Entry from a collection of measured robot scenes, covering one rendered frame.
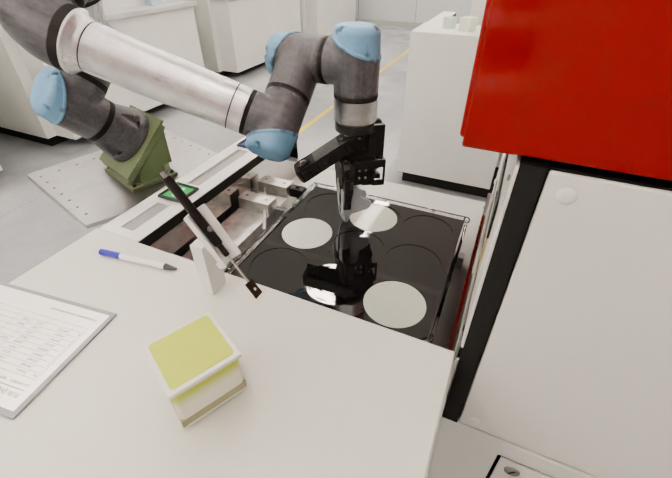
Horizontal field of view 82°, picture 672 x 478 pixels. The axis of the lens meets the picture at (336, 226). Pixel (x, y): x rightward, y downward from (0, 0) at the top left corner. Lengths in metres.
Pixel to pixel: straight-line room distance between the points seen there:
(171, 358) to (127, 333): 0.15
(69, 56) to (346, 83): 0.40
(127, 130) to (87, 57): 0.49
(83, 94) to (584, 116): 1.02
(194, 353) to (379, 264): 0.38
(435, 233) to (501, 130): 0.47
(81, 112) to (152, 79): 0.48
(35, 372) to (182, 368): 0.21
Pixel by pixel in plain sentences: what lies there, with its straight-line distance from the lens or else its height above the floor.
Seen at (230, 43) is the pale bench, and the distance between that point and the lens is 5.21.
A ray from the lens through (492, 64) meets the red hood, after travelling 0.34.
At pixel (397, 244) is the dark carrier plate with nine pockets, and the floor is 0.90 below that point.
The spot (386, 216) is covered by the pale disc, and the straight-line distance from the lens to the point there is 0.83.
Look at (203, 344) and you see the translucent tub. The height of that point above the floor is 1.03.
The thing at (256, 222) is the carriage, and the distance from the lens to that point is 0.85.
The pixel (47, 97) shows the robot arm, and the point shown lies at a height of 1.09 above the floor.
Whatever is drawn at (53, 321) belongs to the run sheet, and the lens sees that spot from 0.64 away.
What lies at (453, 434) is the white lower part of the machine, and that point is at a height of 0.79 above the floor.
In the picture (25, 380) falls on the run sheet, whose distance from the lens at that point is 0.59.
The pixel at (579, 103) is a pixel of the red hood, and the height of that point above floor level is 1.27.
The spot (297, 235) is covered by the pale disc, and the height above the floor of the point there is 0.90.
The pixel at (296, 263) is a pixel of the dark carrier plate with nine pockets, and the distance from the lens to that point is 0.71.
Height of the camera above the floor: 1.37
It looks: 36 degrees down
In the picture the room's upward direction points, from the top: straight up
